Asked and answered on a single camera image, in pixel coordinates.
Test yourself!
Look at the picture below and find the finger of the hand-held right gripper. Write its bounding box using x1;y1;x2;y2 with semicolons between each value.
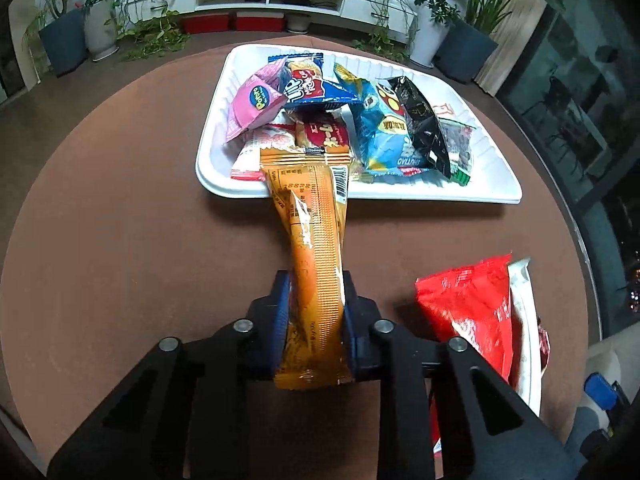
584;371;632;426

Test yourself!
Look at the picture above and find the orange snack packet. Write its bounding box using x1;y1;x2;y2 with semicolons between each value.
260;147;357;392

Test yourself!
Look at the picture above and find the white plant pot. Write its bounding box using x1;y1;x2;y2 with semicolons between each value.
82;0;121;61
410;10;451;68

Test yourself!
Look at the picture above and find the dark grey plant pot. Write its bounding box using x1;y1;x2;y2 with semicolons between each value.
39;7;88;77
432;20;501;85

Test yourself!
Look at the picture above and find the light blue snack packet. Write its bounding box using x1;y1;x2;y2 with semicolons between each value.
334;62;433;177

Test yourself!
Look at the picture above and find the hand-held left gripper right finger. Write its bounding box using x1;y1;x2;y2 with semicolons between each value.
342;271;581;480

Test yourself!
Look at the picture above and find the red storage box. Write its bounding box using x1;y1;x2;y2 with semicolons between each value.
235;10;286;32
181;14;231;35

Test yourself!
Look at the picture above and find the gold snack packet red oval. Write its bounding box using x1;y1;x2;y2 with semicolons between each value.
295;110;362;181

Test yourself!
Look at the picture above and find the white and pink snack packet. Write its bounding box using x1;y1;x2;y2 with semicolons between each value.
230;125;296;182

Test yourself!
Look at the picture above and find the black snack packet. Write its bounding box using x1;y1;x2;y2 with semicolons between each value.
389;76;453;178

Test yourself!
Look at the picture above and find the green snack packet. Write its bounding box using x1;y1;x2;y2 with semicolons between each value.
439;116;475;187

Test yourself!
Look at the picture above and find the glass sliding door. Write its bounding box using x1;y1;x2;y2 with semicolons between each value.
500;0;640;341

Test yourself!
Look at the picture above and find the beige curtain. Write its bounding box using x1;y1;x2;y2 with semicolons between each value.
472;0;566;98

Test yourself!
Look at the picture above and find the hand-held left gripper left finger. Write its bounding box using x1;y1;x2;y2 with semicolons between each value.
47;270;292;480

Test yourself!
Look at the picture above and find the white foam tray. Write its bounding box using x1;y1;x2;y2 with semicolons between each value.
195;43;523;205

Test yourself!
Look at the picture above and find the long blue snack packet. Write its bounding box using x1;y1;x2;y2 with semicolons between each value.
267;53;361;111

